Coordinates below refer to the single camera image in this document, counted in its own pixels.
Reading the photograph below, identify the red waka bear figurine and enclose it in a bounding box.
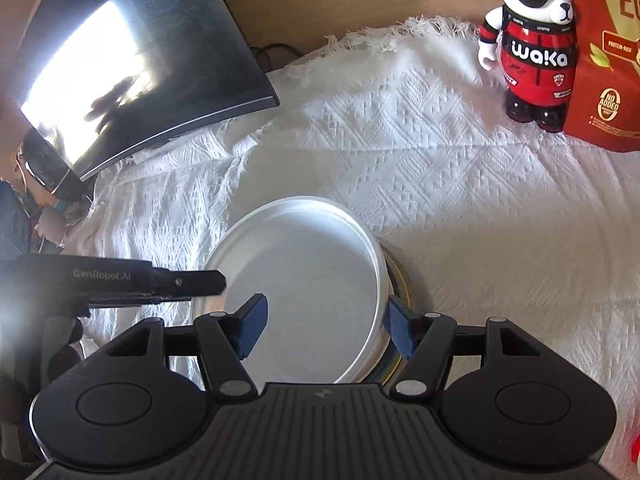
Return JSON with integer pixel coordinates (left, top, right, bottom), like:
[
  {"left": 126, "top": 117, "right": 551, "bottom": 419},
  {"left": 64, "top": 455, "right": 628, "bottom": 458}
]
[{"left": 477, "top": 0, "right": 577, "bottom": 133}]

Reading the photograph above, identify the white woven tablecloth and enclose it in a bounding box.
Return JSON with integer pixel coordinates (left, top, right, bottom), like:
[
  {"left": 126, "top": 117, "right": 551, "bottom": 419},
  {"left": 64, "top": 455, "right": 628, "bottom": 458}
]
[{"left": 66, "top": 18, "right": 639, "bottom": 479}]

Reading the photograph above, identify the red quail eggs bag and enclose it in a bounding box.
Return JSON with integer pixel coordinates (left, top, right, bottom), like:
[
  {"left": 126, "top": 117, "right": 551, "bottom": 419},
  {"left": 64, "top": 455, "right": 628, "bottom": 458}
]
[{"left": 564, "top": 0, "right": 640, "bottom": 152}]

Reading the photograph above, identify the white paper bowl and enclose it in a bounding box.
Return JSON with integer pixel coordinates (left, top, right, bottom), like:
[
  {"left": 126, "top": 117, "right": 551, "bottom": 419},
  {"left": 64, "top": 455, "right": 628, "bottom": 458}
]
[{"left": 192, "top": 196, "right": 390, "bottom": 387}]

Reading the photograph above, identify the black curved monitor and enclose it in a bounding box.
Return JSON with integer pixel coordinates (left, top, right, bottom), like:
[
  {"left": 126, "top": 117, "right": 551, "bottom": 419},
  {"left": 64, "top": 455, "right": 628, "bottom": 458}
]
[{"left": 11, "top": 0, "right": 279, "bottom": 180}]

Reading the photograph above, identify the stainless steel bowl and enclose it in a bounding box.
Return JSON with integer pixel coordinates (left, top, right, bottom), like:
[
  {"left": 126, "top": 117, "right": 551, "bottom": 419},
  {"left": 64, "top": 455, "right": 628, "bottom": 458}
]
[{"left": 363, "top": 238, "right": 430, "bottom": 389}]

